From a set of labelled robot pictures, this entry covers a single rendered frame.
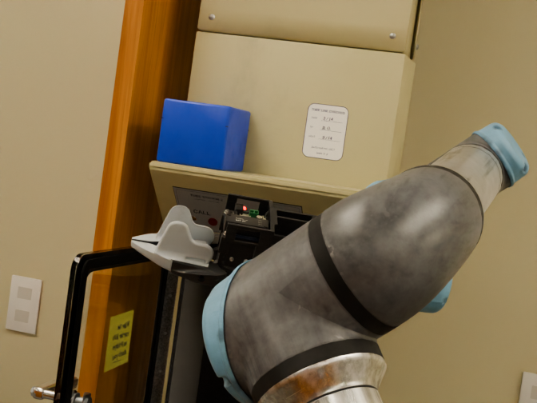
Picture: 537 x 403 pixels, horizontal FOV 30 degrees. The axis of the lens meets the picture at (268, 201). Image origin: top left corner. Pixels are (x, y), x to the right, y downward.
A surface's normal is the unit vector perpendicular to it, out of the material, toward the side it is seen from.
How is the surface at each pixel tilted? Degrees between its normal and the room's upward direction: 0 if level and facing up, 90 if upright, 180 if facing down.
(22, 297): 90
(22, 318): 90
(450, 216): 61
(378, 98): 90
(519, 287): 90
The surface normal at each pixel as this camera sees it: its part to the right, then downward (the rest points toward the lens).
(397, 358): -0.27, 0.01
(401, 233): 0.18, -0.35
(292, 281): -0.51, -0.20
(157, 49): 0.95, 0.14
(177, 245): -0.03, 0.47
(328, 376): 0.26, 0.19
